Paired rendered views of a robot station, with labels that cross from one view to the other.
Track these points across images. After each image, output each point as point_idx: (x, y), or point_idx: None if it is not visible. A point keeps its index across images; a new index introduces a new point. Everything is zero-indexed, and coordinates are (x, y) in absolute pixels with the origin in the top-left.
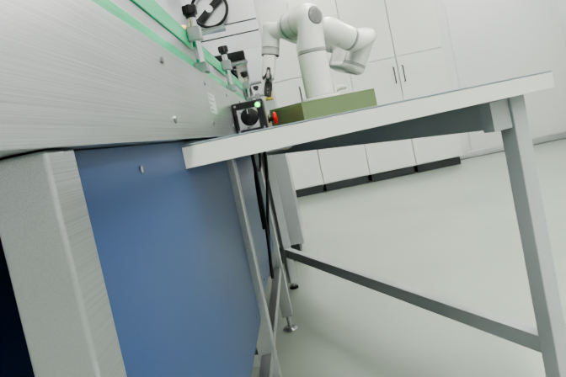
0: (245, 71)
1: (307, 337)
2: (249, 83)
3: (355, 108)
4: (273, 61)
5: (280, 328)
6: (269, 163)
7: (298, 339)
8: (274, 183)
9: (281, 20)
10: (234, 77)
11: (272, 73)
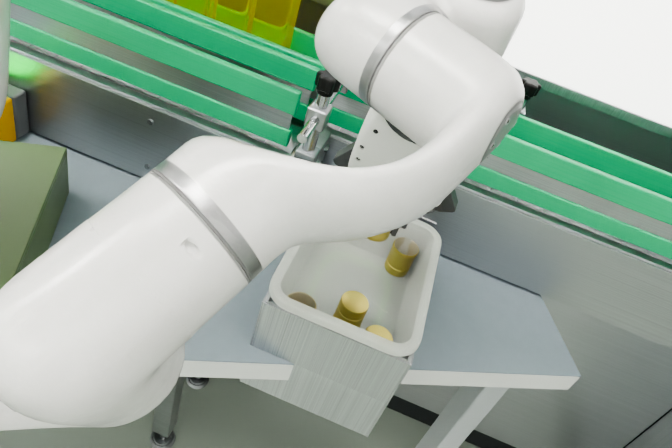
0: (320, 75)
1: (104, 445)
2: (310, 117)
3: None
4: (363, 129)
5: (182, 427)
6: (471, 390)
7: (111, 430)
8: (448, 424)
9: None
10: (100, 22)
11: (349, 161)
